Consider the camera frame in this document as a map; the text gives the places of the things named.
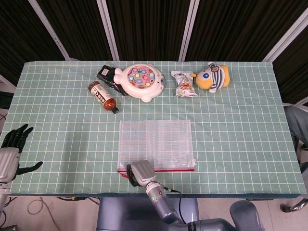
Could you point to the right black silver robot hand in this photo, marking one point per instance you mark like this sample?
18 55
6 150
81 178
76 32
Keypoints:
144 172

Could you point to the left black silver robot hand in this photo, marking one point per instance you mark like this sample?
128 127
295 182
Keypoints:
8 166

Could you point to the clear zip pouch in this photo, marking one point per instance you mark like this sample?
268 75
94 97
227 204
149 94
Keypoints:
154 142

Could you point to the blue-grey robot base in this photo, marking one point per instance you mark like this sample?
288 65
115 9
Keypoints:
125 214

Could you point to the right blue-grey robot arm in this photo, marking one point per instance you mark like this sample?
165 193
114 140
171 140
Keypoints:
163 207

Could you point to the snack packet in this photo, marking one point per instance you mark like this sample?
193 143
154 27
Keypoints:
184 84

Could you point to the green checked tablecloth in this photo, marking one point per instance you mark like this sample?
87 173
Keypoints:
72 144

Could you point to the white fishing game toy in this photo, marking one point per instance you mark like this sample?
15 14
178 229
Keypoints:
142 91

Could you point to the brown tea bottle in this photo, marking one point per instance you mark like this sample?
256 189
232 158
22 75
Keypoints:
102 96

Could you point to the black plastic packet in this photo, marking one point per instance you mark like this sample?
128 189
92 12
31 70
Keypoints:
106 72

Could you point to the yellow plush toy striped shirt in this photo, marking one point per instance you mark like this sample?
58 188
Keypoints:
204 79

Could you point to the chrome chair base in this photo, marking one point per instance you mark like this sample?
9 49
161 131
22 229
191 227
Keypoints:
286 208

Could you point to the person leg in jeans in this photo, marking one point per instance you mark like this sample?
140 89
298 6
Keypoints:
297 122

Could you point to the white partition frame post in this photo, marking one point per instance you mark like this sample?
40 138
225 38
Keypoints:
51 31
286 36
108 29
188 26

